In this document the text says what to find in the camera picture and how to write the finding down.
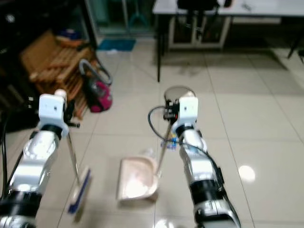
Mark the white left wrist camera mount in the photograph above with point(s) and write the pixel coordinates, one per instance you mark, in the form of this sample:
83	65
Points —
51	110

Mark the teal broom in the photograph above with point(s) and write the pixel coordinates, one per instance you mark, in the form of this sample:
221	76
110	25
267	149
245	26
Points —
137	19

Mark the white low shelf frame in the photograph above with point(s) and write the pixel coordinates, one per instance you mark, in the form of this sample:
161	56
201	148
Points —
197	43

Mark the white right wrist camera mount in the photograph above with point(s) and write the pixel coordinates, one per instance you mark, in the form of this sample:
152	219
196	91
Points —
188	110

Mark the blue floor mat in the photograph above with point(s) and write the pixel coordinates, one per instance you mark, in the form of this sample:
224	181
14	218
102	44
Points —
116	45

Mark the black bag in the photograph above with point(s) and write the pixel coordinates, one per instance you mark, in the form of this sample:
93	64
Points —
197	4

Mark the blue yellow snack wrapper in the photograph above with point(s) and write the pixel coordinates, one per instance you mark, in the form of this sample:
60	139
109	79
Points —
169	141

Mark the white table with black legs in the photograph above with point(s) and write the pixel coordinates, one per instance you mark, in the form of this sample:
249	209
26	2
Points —
261	7

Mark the magenta vacuum cleaner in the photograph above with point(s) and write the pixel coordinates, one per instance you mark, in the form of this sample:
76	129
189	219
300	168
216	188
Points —
100	95

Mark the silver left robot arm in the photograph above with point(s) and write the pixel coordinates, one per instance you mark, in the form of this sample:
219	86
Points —
35	161

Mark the wooden slatted pallet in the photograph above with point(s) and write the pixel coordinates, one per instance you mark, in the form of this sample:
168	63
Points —
50	64

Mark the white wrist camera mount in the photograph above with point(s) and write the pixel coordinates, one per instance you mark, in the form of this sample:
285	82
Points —
188	110
51	110

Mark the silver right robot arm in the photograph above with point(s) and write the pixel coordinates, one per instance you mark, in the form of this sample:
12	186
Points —
199	161

